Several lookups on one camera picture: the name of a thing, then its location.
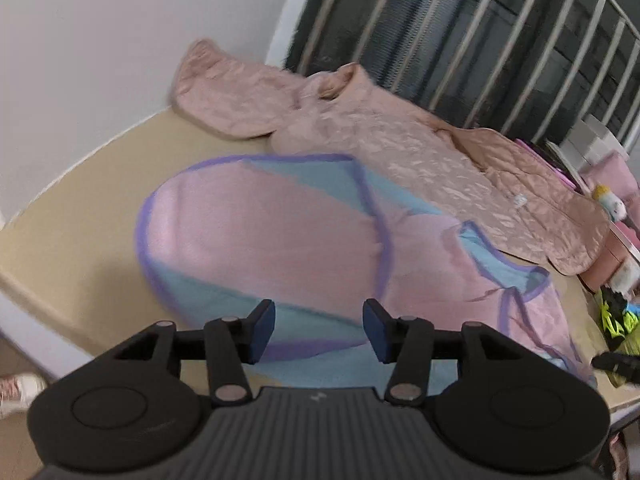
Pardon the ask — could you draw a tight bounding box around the green and black toy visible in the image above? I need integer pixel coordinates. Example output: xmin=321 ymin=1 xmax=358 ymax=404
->
xmin=596 ymin=287 xmax=640 ymax=355

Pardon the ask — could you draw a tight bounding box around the pink cushion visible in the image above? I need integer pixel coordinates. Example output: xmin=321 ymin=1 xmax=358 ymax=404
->
xmin=582 ymin=152 xmax=640 ymax=202

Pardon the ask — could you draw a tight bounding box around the stack of white boxes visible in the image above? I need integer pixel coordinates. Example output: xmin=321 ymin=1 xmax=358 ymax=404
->
xmin=560 ymin=114 xmax=629 ymax=173

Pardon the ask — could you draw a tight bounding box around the person's pink and white shoe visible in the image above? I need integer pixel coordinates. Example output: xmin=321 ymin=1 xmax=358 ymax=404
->
xmin=0 ymin=374 xmax=47 ymax=419

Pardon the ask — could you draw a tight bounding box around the metal window grille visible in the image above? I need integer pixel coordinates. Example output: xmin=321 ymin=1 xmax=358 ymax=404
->
xmin=295 ymin=0 xmax=640 ymax=147

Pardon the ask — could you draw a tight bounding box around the plush toy with yellow hair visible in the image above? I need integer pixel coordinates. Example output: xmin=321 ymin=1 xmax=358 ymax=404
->
xmin=591 ymin=184 xmax=629 ymax=222

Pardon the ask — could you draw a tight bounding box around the stack of books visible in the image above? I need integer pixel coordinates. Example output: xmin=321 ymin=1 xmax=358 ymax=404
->
xmin=515 ymin=137 xmax=584 ymax=194

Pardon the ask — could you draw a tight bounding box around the pink garment with purple trim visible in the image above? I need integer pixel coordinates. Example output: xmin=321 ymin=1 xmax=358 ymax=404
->
xmin=135 ymin=154 xmax=599 ymax=392

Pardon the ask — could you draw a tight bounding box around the pink box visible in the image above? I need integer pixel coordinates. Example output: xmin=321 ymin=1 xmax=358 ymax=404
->
xmin=579 ymin=224 xmax=640 ymax=294

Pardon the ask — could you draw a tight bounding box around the pink quilted jacket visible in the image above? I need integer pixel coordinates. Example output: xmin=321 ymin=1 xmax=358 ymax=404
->
xmin=170 ymin=39 xmax=614 ymax=277

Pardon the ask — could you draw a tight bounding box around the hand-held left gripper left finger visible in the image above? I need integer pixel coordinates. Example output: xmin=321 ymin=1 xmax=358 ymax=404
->
xmin=112 ymin=299 xmax=277 ymax=407

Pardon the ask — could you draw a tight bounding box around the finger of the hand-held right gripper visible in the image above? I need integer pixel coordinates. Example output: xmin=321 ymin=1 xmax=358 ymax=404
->
xmin=591 ymin=351 xmax=640 ymax=378

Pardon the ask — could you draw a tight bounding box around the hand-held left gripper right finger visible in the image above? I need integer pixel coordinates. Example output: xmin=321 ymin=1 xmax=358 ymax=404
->
xmin=362 ymin=298 xmax=526 ymax=407

